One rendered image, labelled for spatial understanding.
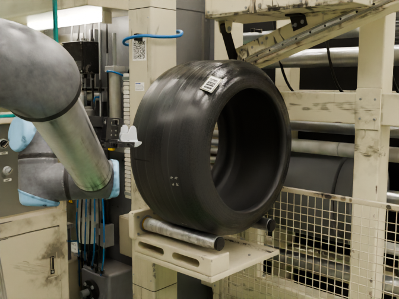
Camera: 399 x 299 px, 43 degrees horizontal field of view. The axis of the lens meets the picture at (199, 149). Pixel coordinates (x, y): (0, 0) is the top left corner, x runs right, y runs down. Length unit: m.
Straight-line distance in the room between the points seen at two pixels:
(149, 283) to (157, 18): 0.97
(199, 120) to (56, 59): 0.81
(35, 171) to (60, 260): 0.95
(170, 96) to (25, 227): 0.79
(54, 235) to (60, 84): 1.40
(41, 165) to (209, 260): 0.63
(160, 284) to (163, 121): 0.72
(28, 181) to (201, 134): 0.51
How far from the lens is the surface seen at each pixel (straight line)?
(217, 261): 1.61
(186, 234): 1.67
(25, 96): 0.70
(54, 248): 2.09
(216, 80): 1.52
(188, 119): 1.47
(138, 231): 1.82
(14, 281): 2.04
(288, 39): 1.93
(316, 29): 1.87
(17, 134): 1.24
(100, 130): 1.36
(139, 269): 2.01
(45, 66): 0.70
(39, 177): 1.22
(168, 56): 1.89
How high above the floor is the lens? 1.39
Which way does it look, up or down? 7 degrees down
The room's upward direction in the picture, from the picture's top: straight up
